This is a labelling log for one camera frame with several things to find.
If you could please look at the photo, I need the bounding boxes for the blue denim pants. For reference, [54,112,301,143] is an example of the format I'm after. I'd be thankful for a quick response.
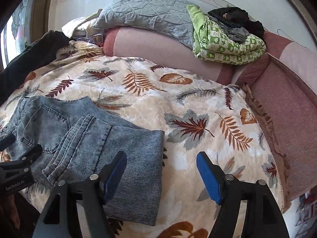
[0,95,165,226]

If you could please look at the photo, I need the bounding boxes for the stained glass window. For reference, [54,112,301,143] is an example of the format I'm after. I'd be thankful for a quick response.
[0,0,35,67]

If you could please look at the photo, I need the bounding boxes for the dark jacket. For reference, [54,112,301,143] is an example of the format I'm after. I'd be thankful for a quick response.
[0,30,71,105]

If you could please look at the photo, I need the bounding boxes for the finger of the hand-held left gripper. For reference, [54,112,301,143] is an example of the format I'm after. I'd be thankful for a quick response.
[0,134,15,152]
[0,144,43,170]

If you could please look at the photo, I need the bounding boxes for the grey quilted blanket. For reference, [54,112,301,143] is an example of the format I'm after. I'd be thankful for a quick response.
[93,0,199,49]

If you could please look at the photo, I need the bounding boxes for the wire hanger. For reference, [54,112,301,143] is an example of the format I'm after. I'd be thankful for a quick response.
[277,29,310,47]

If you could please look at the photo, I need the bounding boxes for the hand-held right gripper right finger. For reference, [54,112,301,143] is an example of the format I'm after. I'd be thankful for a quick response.
[196,151,290,238]

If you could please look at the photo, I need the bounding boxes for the green patterned blanket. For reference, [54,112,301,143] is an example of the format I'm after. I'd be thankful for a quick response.
[186,4,266,65]

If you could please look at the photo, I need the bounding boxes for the leaf print blanket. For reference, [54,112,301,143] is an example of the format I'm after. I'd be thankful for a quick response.
[0,41,285,238]

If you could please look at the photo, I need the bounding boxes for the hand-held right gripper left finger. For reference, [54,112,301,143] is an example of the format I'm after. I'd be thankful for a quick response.
[32,151,128,238]

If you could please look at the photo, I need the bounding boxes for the grey cloth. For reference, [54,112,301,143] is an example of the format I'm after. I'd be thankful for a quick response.
[220,26,249,42]

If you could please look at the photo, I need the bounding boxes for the white pillow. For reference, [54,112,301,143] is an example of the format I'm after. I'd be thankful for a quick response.
[61,17,99,37]

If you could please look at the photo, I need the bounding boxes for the black clothing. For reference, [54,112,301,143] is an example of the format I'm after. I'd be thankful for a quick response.
[207,7,265,39]

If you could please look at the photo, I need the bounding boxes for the pink sofa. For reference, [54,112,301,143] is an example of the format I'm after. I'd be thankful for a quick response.
[103,27,317,214]

